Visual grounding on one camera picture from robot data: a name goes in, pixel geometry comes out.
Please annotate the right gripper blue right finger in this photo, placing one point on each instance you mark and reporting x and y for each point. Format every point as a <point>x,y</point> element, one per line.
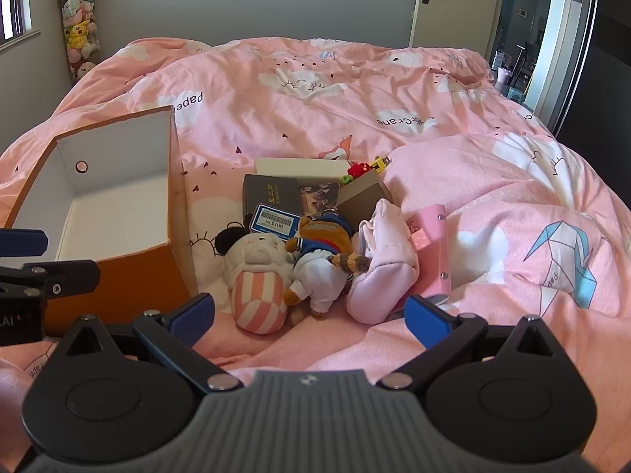
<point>448,341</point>

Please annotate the white dog popcorn plush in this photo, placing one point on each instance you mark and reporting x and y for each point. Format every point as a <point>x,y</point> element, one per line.
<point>257,272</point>

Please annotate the orange red crochet toy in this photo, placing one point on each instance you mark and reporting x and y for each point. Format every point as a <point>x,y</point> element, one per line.
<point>355,171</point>

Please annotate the white rectangular box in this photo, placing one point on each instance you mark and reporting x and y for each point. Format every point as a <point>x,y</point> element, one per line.
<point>306,171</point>

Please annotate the brown dog sailor plush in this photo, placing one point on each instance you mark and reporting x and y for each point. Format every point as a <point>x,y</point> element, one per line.
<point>325,262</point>

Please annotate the window with dark frame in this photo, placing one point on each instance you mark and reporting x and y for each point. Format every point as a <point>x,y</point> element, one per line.
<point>16,22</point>

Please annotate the brown cardboard small box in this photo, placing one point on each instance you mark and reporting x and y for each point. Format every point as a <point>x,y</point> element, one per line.
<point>356,200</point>

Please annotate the pink notebook case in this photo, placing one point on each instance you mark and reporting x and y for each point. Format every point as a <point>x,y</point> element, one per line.
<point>430,241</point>

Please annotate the pink patterned duvet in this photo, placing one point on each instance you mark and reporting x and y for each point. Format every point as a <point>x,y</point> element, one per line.
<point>532,227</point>

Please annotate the blue price tag card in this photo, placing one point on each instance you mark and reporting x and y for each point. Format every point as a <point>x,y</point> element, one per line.
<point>269,220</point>

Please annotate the pink fabric pouch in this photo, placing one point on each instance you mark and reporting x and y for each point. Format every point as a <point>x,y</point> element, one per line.
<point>386,240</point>

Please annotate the anime art card pack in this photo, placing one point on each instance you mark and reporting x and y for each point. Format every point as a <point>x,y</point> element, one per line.
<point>318,198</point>

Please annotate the hanging plush toy organizer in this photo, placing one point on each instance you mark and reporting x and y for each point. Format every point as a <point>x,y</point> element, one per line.
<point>80,36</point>

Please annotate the dark grey book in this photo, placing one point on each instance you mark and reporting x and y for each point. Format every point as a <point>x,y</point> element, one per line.
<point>277,192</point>

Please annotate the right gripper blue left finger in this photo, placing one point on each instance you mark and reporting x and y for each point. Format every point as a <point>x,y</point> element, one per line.
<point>170,337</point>

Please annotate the white bedroom door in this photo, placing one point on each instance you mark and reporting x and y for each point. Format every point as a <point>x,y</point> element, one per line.
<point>469,24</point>

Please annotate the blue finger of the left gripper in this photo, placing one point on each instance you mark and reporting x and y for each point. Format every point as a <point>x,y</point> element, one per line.
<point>50,280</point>
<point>22,242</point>

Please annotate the orange cardboard storage box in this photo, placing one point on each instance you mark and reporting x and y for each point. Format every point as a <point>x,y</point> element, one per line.
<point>115,193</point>

